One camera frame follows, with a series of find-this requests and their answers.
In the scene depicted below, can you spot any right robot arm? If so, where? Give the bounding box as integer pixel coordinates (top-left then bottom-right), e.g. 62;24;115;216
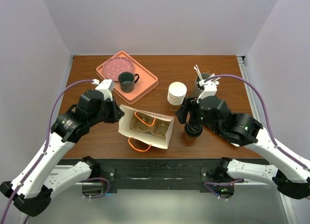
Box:
175;96;310;199

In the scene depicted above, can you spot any brown paper coffee cup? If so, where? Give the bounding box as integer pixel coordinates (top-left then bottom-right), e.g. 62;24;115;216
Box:
185;134;199;141

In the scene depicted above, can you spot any grey straw holder cup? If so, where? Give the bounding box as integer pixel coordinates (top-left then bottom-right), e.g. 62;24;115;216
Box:
193;73;214;96

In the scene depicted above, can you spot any tan cardboard cup carrier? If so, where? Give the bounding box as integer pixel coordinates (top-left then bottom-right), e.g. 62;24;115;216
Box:
130;111;170;139

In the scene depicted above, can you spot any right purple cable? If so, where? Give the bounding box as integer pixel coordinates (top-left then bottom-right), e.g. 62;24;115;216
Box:
205;74;310;170

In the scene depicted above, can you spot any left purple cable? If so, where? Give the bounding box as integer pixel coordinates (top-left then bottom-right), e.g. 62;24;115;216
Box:
0;79;111;224

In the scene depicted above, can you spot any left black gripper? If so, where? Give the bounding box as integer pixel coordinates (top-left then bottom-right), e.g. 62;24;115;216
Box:
89;95;124;126

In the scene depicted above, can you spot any black plastic cup lid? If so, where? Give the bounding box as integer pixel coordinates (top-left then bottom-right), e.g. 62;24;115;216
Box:
184;122;203;136

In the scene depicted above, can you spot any cream bear paper bag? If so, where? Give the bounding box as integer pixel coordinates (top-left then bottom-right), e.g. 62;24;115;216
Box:
118;105;174;149

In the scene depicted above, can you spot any salmon pink tray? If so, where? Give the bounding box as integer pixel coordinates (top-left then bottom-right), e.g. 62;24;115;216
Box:
96;51;159;104

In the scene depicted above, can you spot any dark green mug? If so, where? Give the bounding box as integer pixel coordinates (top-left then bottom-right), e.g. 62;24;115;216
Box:
118;72;140;93

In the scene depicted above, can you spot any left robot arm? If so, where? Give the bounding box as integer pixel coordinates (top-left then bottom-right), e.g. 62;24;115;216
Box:
0;89;124;217

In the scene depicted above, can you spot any stack of paper cups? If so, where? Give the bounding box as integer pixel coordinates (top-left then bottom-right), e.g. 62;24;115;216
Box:
167;82;187;111

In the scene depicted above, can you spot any purple cable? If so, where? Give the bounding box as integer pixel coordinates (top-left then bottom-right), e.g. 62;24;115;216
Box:
205;74;310;170
0;79;111;224

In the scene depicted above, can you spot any wrapped white straw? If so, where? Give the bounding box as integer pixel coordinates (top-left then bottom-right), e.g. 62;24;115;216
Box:
194;64;203;81

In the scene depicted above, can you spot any pink dotted plate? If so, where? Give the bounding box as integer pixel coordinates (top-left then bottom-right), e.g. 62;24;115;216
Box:
102;57;134;81

